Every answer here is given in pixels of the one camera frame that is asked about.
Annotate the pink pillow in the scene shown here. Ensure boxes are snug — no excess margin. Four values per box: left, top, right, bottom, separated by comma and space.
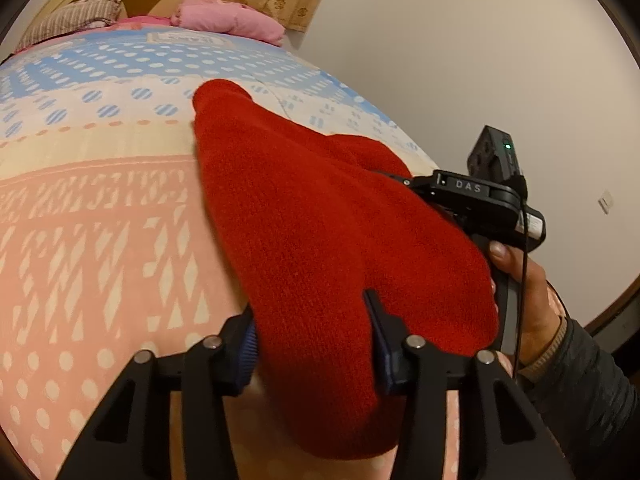
170, 0, 286, 47

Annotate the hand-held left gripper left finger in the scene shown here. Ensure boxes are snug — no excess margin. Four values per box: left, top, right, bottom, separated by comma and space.
55, 305, 259, 480

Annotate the person's right hand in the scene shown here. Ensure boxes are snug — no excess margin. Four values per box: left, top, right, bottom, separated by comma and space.
487, 241, 568, 378

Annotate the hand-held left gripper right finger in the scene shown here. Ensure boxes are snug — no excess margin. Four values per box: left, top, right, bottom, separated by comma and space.
362, 289, 576, 480

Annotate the striped pillow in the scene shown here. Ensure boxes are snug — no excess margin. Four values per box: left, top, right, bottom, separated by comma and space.
20, 0, 129, 51

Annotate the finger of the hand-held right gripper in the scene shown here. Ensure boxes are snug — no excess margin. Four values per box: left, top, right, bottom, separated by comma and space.
370, 169, 436, 197

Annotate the red knit sweater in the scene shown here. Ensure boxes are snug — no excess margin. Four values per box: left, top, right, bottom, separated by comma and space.
192, 79, 501, 461

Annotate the dotted pink and blue bedsheet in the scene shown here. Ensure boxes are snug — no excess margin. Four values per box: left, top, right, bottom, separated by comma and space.
0, 25, 461, 480

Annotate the person's right forearm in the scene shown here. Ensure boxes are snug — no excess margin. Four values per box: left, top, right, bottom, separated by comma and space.
517, 280, 638, 480

